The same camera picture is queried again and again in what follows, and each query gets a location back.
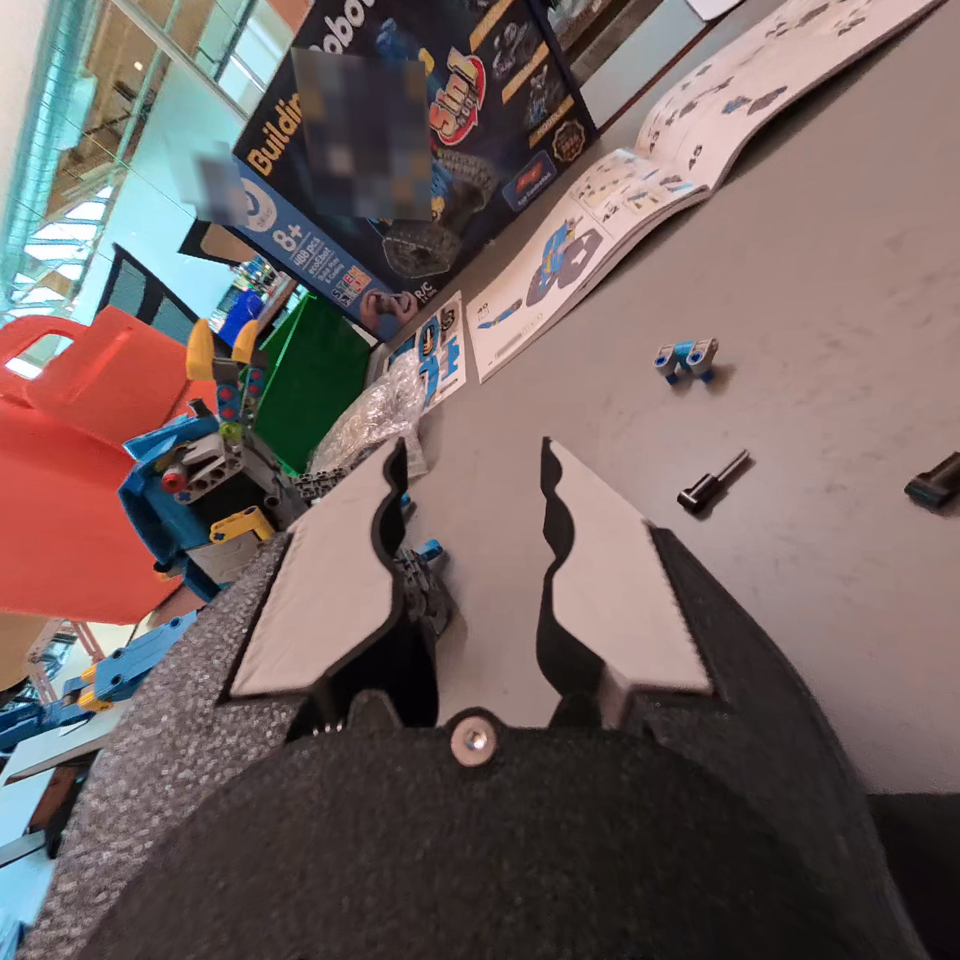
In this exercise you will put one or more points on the small blue two-hole beam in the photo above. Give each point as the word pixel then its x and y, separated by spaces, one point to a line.
pixel 684 358

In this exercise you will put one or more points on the grey blue toy build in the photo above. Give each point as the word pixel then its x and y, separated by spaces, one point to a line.
pixel 112 667

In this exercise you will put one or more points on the clear plastic bag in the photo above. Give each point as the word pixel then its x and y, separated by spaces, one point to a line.
pixel 367 420

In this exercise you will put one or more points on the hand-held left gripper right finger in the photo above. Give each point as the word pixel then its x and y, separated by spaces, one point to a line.
pixel 622 600

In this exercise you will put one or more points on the grey desk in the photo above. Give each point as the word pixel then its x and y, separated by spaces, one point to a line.
pixel 825 300

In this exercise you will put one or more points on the instruction booklet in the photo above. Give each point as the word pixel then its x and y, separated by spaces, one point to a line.
pixel 675 150

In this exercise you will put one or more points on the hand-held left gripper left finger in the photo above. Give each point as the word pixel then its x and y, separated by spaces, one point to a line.
pixel 322 600

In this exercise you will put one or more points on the blue tracked toy robot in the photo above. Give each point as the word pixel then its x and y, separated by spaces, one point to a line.
pixel 210 487

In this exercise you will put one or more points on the black mesh chair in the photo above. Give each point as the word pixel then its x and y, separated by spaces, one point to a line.
pixel 142 292

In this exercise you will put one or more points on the dark blue toy set box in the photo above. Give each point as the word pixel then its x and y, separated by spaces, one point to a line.
pixel 480 210

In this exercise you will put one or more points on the blue sticker sheet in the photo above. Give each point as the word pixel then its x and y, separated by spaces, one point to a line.
pixel 431 352

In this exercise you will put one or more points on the black tube connector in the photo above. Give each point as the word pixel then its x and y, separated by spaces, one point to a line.
pixel 937 480
pixel 696 495

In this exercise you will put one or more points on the green storage bin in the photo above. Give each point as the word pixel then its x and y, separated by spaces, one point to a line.
pixel 315 375

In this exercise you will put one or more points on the dark perforated panel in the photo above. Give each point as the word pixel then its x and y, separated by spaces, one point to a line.
pixel 922 877

